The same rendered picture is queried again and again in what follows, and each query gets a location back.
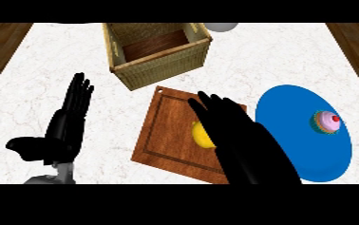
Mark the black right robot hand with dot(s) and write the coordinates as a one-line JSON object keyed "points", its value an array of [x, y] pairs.
{"points": [[242, 140]]}

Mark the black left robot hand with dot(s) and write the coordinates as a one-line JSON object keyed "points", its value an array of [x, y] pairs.
{"points": [[68, 126]]}

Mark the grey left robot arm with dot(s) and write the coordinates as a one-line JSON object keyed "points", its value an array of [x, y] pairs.
{"points": [[52, 175]]}

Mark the yellow lemon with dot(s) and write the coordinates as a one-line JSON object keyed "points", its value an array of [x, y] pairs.
{"points": [[201, 136]]}

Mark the brown wooden cutting board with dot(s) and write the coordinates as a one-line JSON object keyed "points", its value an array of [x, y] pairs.
{"points": [[174, 137]]}

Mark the wicker basket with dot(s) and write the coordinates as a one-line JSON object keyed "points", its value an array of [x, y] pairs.
{"points": [[156, 53]]}

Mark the blue round plate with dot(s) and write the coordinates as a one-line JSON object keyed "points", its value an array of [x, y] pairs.
{"points": [[303, 140]]}

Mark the pink frosted cupcake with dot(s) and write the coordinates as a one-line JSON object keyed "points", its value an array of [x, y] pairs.
{"points": [[326, 121]]}

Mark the grey round object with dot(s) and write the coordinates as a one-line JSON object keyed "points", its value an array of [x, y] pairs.
{"points": [[220, 27]]}

